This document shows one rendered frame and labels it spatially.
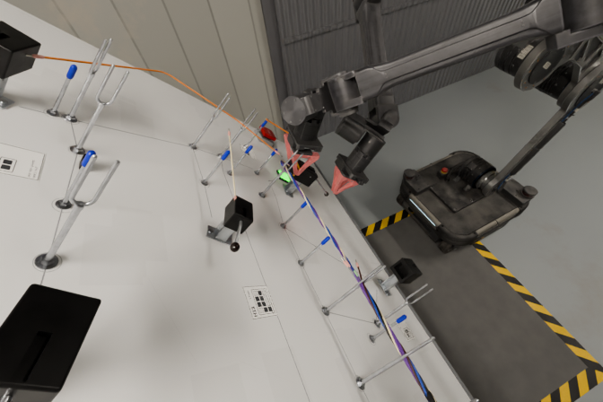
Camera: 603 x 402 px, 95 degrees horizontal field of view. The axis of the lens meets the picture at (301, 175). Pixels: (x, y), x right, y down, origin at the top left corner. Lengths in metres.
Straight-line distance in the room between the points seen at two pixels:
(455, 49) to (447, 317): 1.51
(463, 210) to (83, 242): 1.79
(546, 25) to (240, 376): 0.64
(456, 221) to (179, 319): 1.64
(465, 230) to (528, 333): 0.57
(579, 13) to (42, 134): 0.77
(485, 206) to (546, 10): 1.49
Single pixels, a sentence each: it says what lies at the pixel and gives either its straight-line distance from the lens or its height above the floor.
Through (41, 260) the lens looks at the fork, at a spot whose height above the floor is 1.47.
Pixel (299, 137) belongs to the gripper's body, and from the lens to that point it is 0.65.
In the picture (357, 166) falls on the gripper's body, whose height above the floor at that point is 1.14.
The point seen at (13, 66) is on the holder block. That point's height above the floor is 1.56.
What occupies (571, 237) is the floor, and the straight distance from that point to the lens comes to 2.42.
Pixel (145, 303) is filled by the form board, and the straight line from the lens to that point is 0.38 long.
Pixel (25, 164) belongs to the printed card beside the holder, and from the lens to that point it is 0.46.
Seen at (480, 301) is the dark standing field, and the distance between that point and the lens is 1.95.
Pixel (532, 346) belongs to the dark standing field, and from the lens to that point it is 1.99.
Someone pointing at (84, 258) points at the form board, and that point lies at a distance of 0.38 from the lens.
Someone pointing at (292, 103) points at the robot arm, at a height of 1.38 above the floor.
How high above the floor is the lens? 1.70
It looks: 49 degrees down
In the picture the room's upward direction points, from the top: 8 degrees counter-clockwise
